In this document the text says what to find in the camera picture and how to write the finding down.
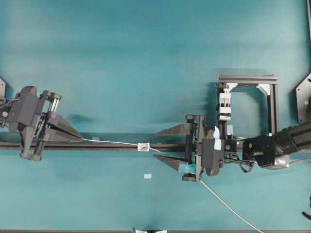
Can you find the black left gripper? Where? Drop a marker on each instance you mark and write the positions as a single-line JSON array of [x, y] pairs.
[[47, 125]]

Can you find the white clamp fixture on stand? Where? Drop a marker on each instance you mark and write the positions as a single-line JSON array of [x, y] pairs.
[[224, 107]]

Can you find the small white metal fitting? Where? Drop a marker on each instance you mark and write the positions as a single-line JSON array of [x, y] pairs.
[[143, 147]]

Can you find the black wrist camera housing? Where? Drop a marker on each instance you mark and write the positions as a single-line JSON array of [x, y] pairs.
[[24, 116], [212, 152]]

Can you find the small pale blue label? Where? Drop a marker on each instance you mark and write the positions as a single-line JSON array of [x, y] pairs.
[[147, 176]]

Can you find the right black corner bracket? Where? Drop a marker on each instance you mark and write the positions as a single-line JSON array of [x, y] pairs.
[[303, 100]]

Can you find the black corner bracket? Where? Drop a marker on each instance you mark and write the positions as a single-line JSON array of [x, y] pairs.
[[2, 88], [303, 100]]

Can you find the long black aluminium rail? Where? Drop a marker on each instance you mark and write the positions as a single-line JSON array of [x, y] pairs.
[[111, 146]]

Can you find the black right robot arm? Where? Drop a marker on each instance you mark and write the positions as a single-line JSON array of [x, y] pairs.
[[270, 152]]

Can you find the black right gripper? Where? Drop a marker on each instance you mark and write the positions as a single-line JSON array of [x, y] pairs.
[[193, 152]]

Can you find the black frame bar bottom edge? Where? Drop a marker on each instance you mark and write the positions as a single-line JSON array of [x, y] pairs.
[[152, 231]]

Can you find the black aluminium frame stand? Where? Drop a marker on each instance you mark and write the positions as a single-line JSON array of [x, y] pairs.
[[267, 85]]

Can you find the left black corner bracket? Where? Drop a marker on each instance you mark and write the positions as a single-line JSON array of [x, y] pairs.
[[2, 88]]

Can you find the black left wrist camera housing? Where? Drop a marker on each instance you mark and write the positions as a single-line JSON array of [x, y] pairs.
[[24, 116]]

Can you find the black frame post right edge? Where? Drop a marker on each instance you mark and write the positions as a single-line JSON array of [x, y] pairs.
[[308, 10]]

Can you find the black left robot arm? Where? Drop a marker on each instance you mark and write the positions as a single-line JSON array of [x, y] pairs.
[[3, 114]]

